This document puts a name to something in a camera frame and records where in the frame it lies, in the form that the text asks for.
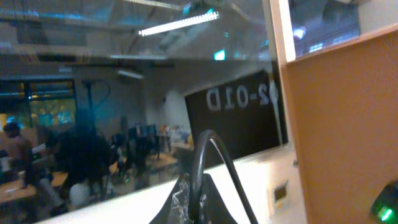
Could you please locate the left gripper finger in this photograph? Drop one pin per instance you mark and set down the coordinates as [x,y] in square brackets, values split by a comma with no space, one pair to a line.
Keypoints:
[211,207]

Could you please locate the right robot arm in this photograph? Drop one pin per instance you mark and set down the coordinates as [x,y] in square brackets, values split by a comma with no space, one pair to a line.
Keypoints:
[384,208]

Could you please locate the black room number sign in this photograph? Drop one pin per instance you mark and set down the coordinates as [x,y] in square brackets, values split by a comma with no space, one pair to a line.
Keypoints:
[246,113]

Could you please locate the ceiling fluorescent light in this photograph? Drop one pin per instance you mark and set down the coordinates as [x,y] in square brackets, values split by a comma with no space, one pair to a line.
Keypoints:
[191,21]

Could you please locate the wall outlet plate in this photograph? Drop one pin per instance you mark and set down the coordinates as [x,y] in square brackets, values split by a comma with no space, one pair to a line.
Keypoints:
[278,196]

